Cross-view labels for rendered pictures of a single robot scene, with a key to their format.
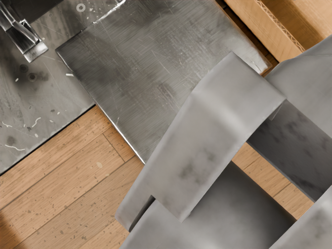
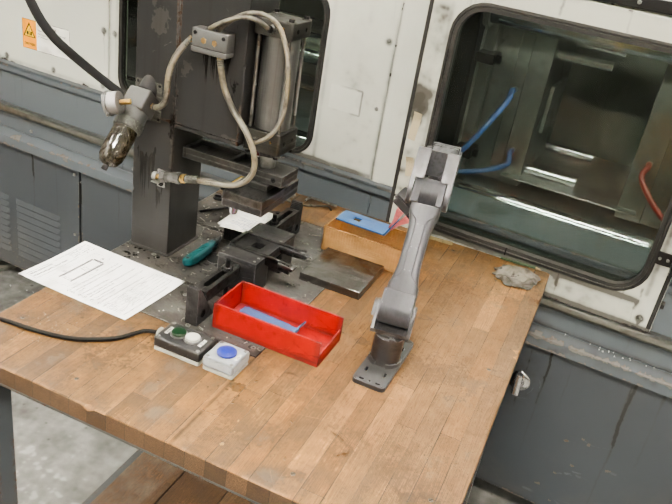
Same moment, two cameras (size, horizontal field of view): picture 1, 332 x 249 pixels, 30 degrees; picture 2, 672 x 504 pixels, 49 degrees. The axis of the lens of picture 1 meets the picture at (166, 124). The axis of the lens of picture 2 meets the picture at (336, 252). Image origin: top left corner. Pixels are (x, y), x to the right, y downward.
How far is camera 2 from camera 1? 1.48 m
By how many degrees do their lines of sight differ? 52
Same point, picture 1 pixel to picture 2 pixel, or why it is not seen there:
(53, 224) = not seen: hidden behind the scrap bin
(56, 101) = (308, 289)
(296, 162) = (437, 168)
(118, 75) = (330, 274)
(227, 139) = (428, 153)
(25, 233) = not seen: hidden behind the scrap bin
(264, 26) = (375, 252)
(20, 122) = (298, 296)
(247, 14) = (365, 253)
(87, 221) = (348, 316)
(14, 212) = not seen: hidden behind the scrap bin
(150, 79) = (343, 274)
